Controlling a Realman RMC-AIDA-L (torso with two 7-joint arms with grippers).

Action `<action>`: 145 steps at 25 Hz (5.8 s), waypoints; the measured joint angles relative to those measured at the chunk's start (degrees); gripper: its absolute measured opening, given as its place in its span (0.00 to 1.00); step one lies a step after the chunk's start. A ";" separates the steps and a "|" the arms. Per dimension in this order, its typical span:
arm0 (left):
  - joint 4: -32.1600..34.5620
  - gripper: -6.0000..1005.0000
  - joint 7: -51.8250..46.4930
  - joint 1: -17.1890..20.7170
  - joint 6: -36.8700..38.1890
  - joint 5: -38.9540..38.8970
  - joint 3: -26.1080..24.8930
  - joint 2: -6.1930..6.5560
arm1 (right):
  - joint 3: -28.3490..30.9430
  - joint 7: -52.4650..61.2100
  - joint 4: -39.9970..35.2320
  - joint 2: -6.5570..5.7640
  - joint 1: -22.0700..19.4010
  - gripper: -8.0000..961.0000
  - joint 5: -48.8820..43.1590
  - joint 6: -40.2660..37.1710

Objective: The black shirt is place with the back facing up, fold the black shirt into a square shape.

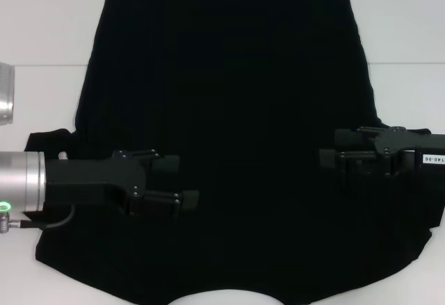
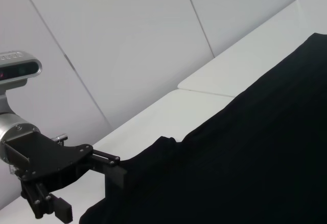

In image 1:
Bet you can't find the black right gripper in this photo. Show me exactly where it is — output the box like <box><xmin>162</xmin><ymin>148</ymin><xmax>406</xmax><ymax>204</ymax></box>
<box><xmin>318</xmin><ymin>126</ymin><xmax>445</xmax><ymax>178</ymax></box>

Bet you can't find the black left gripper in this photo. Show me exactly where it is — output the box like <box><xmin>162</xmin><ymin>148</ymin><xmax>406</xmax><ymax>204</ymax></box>
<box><xmin>44</xmin><ymin>149</ymin><xmax>200</xmax><ymax>216</ymax></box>

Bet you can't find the black t-shirt with FREE print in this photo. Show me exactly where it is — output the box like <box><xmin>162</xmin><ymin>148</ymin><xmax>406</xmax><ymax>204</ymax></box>
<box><xmin>26</xmin><ymin>0</ymin><xmax>445</xmax><ymax>305</ymax></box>

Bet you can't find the white number sticker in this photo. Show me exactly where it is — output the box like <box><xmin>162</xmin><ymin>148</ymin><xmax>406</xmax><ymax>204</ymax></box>
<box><xmin>423</xmin><ymin>151</ymin><xmax>445</xmax><ymax>165</ymax></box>

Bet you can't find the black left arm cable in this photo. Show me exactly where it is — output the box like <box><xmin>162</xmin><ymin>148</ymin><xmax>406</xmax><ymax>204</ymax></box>
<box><xmin>19</xmin><ymin>203</ymin><xmax>76</xmax><ymax>230</ymax></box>

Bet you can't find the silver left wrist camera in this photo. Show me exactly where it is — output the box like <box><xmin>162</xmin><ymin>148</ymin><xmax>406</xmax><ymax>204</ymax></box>
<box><xmin>0</xmin><ymin>62</ymin><xmax>16</xmax><ymax>126</ymax></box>

